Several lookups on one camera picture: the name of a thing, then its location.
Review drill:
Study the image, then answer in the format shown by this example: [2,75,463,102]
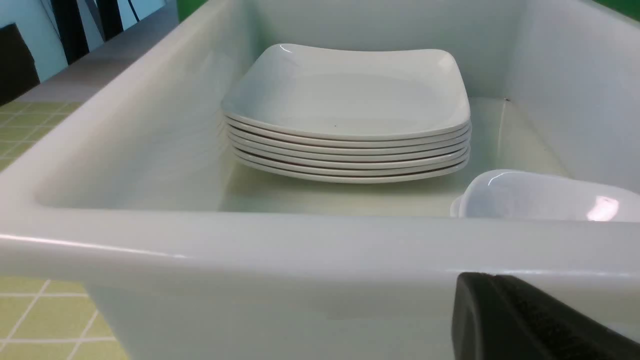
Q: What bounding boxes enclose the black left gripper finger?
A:
[451,272,640,360]

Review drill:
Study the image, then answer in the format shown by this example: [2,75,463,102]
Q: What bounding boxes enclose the stack of small white bowls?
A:
[449,169,640,223]

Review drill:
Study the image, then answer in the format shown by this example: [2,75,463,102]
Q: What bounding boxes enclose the stack of white square plates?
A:
[221,43,473,184]

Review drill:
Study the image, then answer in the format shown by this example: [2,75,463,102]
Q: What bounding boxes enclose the large white plastic tub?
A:
[1,0,639,360]

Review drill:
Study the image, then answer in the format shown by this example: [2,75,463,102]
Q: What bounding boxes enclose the green checkered tablecloth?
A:
[0,100,128,360]

